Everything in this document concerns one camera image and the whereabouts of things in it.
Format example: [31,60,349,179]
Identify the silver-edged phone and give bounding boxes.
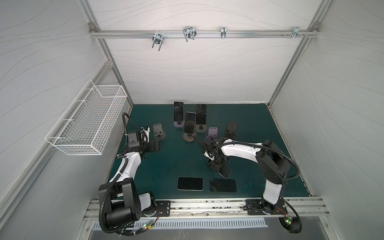
[218,165,232,179]

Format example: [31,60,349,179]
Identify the black phone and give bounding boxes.
[210,179,237,193]

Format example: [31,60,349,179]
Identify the white-edged phone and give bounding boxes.
[177,177,204,191]

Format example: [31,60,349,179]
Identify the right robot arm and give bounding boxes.
[199,138,300,215]

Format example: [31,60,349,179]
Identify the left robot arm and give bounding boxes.
[98,126,157,234]

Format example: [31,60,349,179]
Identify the grey phone stand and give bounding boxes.
[153,124,166,141]

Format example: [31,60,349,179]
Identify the purple phone stand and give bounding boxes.
[206,127,218,139]

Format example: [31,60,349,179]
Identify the wooden base phone stand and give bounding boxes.
[183,133,196,142]

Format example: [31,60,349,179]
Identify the black folding phone stand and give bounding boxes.
[225,122,238,140]

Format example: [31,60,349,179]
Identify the grey round stand back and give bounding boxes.
[195,125,207,133]

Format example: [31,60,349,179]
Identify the pink-edged phone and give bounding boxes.
[184,112,196,134]

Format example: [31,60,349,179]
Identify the back left phone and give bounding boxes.
[174,102,184,122]

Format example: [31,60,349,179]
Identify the back right dark phone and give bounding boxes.
[196,104,207,125]

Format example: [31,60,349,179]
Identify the metal U-bolt clamp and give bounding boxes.
[152,33,164,51]

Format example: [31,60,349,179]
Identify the metal hook clamp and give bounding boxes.
[183,26,197,42]

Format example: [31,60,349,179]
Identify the aluminium crossbar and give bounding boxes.
[90,29,321,39]

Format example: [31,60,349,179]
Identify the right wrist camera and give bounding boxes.
[203,144,214,160]

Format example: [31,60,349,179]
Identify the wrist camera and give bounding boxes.
[141,126,150,141]
[203,144,214,160]

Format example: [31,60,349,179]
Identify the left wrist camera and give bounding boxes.
[141,126,150,141]

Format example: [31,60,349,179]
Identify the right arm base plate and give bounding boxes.
[243,199,288,216]

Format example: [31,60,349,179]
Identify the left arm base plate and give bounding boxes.
[142,201,171,217]

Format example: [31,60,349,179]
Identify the white wire basket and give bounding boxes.
[45,80,127,156]

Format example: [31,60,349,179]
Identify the left black cable bundle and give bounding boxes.
[113,209,160,237]

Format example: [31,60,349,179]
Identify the white slotted cable duct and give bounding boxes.
[91,217,268,231]

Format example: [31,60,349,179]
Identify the right black cable loop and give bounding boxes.
[278,198,303,234]

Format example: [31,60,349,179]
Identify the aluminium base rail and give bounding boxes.
[83,196,331,221]

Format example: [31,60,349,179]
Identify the small metal ring clamp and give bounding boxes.
[221,27,227,39]

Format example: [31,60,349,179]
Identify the metal bracket clamp right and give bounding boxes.
[282,27,309,39]

